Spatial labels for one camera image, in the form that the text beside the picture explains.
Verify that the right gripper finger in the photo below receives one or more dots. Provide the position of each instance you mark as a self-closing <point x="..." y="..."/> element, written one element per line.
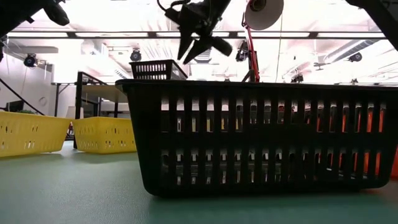
<point x="186" y="40"/>
<point x="200" y="46"/>

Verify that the black plastic slotted basket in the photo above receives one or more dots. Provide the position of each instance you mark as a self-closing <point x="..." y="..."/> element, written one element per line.
<point x="155" y="76"/>
<point x="199" y="137"/>

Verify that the orange plastic slotted basket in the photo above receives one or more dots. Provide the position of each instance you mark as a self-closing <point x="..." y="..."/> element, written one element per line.
<point x="395" y="168"/>

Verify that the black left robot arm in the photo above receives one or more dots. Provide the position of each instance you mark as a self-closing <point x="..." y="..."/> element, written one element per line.
<point x="18" y="9"/>

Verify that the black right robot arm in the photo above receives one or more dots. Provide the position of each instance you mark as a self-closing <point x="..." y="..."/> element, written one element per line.
<point x="382" y="15"/>

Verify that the black-framed wooden shelf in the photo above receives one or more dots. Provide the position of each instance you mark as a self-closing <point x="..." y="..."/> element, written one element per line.
<point x="102" y="93"/>

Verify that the black LED light bar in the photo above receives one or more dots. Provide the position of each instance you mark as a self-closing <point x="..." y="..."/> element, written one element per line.
<point x="151" y="34"/>

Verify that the black round spotlight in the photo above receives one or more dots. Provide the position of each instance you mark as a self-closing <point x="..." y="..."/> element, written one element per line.
<point x="136" y="56"/>
<point x="30" y="60"/>
<point x="355" y="57"/>
<point x="242" y="51"/>
<point x="297" y="78"/>

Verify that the red desk lamp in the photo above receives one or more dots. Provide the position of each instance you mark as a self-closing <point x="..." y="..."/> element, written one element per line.
<point x="264" y="17"/>

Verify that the pale trapezoid lampshade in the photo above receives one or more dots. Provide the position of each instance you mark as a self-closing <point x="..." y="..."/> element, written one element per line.
<point x="73" y="112"/>

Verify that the green potted plant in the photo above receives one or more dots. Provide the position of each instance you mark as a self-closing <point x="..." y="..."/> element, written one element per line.
<point x="26" y="111"/>

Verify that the green table mat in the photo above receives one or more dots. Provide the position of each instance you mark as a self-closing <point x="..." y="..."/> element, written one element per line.
<point x="77" y="186"/>

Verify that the black computer monitor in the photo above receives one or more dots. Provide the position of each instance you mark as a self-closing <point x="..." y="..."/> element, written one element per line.
<point x="14" y="106"/>

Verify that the black metal frame post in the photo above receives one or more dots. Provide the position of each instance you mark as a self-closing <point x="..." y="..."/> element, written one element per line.
<point x="56" y="99"/>

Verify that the round wall clock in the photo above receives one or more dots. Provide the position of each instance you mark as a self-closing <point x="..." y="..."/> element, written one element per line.
<point x="43" y="101"/>

